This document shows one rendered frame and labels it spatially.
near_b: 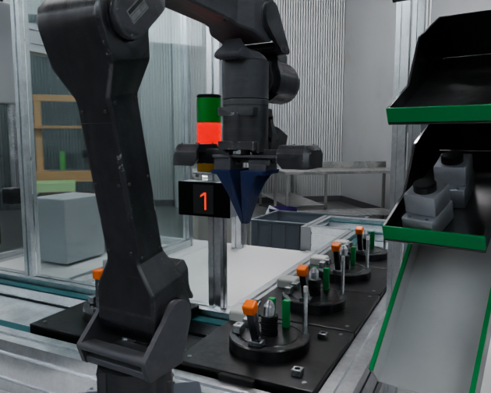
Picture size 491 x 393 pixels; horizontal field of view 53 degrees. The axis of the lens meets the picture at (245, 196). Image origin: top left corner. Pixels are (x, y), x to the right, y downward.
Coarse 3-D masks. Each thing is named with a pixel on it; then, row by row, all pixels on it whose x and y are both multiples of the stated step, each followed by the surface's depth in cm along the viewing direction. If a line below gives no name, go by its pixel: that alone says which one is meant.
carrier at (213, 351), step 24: (240, 312) 96; (264, 312) 84; (288, 312) 88; (216, 336) 89; (240, 336) 85; (264, 336) 84; (288, 336) 84; (312, 336) 89; (336, 336) 89; (192, 360) 80; (216, 360) 80; (240, 360) 80; (264, 360) 79; (288, 360) 79; (312, 360) 80; (336, 360) 80; (264, 384) 73; (288, 384) 72; (312, 384) 72
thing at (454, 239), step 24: (432, 144) 83; (456, 144) 85; (480, 144) 83; (408, 168) 75; (432, 168) 82; (480, 168) 78; (480, 192) 72; (456, 216) 69; (480, 216) 67; (408, 240) 66; (432, 240) 64; (456, 240) 62; (480, 240) 61
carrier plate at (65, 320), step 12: (60, 312) 102; (72, 312) 102; (192, 312) 104; (36, 324) 95; (48, 324) 95; (60, 324) 95; (72, 324) 95; (84, 324) 95; (48, 336) 94; (60, 336) 92; (72, 336) 91
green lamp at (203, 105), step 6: (198, 102) 98; (204, 102) 97; (210, 102) 97; (216, 102) 98; (198, 108) 99; (204, 108) 98; (210, 108) 98; (216, 108) 98; (198, 114) 99; (204, 114) 98; (210, 114) 98; (216, 114) 98; (198, 120) 99; (204, 120) 98; (210, 120) 98; (216, 120) 98
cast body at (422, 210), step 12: (420, 180) 66; (432, 180) 65; (408, 192) 66; (420, 192) 64; (432, 192) 64; (444, 192) 65; (408, 204) 66; (420, 204) 65; (432, 204) 64; (444, 204) 65; (408, 216) 67; (420, 216) 66; (432, 216) 64; (444, 216) 66; (420, 228) 65; (432, 228) 64
